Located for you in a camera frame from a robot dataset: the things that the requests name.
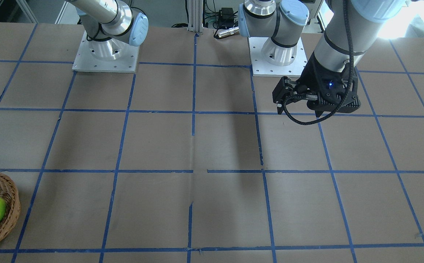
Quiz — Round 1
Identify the silver metal cylinder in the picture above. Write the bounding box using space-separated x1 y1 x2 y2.
213 27 240 39

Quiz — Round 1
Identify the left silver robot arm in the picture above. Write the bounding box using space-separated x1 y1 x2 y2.
238 0 405 122

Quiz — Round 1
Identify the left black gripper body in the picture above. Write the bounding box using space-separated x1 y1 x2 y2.
296 60 350 117

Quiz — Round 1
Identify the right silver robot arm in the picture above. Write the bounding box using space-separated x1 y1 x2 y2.
0 0 148 174

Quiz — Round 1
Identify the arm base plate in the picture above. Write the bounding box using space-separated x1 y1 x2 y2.
248 37 307 78
72 32 139 73

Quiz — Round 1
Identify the black power supply box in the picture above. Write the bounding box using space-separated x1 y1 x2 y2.
217 7 234 27

